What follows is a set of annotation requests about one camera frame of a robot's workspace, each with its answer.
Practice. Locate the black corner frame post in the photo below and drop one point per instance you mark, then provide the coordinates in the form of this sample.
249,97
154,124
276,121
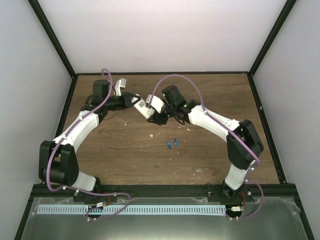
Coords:
277,26
41,16

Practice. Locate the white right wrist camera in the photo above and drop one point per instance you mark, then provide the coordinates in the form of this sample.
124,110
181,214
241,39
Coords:
155,102

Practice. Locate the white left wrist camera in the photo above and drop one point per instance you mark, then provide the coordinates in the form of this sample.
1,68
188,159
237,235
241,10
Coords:
119,85

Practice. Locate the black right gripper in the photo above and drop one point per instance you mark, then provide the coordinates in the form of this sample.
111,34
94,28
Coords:
158,119

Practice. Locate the light blue slotted cable duct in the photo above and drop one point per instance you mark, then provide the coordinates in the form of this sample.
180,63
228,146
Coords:
72,209

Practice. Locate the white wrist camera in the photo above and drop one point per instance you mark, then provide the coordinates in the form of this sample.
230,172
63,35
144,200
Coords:
155,102
119,85

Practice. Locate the blue battery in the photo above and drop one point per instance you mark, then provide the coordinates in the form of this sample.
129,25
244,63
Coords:
175,142
168,145

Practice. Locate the white remote control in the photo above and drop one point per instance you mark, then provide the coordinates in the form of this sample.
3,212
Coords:
145,109

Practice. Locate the black left corner frame post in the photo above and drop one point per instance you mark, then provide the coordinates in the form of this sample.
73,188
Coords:
41,16

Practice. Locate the black rear base frame rail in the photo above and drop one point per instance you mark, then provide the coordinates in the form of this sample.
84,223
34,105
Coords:
164,73

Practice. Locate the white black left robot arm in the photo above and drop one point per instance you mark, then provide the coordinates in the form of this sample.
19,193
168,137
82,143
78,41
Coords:
57,158

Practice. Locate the black right corner frame post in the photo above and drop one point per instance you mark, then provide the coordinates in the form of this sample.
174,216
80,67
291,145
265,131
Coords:
277,26

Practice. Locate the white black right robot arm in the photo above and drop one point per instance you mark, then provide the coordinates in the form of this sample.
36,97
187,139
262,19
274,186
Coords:
243,143

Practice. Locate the black right base frame rail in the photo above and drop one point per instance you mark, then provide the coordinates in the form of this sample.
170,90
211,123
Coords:
267,131

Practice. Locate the grey metal front plate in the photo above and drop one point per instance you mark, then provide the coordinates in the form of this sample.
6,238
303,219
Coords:
275,218

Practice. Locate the black base frame rail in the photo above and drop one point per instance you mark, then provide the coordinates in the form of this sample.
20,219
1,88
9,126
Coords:
58,130
267,131
164,73

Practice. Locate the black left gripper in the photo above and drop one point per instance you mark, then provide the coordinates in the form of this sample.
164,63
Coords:
126,101

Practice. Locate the black left base frame rail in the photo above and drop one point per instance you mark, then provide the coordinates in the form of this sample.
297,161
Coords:
58,130

